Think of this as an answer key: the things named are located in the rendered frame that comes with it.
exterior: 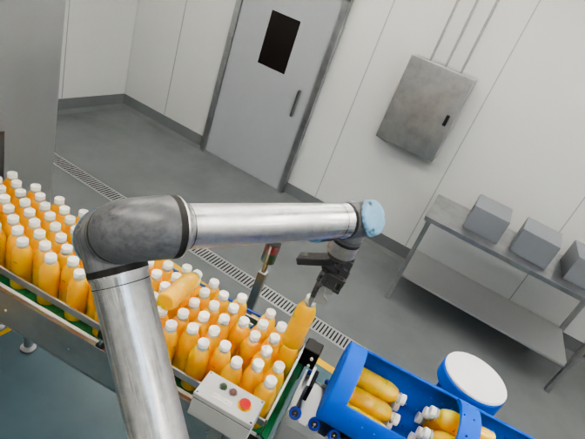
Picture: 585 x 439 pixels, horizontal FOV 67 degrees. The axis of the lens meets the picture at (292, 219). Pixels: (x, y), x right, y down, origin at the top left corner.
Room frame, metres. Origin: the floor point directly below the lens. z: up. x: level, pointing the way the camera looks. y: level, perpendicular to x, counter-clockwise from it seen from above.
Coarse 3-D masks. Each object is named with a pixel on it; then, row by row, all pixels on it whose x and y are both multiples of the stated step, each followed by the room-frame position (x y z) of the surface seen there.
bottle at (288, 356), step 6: (282, 348) 1.23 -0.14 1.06; (288, 348) 1.23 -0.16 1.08; (282, 354) 1.22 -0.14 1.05; (288, 354) 1.22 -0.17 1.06; (294, 354) 1.23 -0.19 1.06; (276, 360) 1.23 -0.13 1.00; (282, 360) 1.22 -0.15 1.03; (288, 360) 1.22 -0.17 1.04; (294, 360) 1.23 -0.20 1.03; (288, 366) 1.22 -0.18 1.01; (288, 372) 1.23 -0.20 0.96
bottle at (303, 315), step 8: (304, 304) 1.17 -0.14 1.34; (296, 312) 1.16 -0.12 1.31; (304, 312) 1.15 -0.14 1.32; (312, 312) 1.16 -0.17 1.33; (296, 320) 1.15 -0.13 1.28; (304, 320) 1.14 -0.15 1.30; (312, 320) 1.16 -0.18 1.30; (288, 328) 1.16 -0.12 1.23; (296, 328) 1.14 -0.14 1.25; (304, 328) 1.15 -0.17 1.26; (288, 336) 1.15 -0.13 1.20; (296, 336) 1.14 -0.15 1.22; (304, 336) 1.16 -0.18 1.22; (288, 344) 1.14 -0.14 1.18; (296, 344) 1.14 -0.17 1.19
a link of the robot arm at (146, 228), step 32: (96, 224) 0.60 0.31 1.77; (128, 224) 0.60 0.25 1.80; (160, 224) 0.61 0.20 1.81; (192, 224) 0.65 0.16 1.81; (224, 224) 0.70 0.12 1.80; (256, 224) 0.75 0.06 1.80; (288, 224) 0.81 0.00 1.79; (320, 224) 0.87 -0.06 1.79; (352, 224) 0.94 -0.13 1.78; (384, 224) 1.00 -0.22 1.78; (128, 256) 0.59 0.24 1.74; (160, 256) 0.61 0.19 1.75
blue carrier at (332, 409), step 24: (360, 360) 1.13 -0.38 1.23; (384, 360) 1.21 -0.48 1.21; (336, 384) 1.05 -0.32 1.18; (408, 384) 1.24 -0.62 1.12; (432, 384) 1.18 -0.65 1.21; (336, 408) 1.01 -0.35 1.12; (408, 408) 1.22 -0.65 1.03; (456, 408) 1.20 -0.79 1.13; (360, 432) 0.99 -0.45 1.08; (384, 432) 0.98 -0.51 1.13; (408, 432) 1.16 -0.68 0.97; (480, 432) 1.03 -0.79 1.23; (504, 432) 1.17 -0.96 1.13
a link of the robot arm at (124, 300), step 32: (96, 256) 0.61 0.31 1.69; (96, 288) 0.61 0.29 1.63; (128, 288) 0.62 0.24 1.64; (128, 320) 0.59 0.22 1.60; (160, 320) 0.65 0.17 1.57; (128, 352) 0.57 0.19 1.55; (160, 352) 0.60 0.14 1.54; (128, 384) 0.54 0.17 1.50; (160, 384) 0.56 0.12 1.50; (128, 416) 0.52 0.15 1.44; (160, 416) 0.53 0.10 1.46
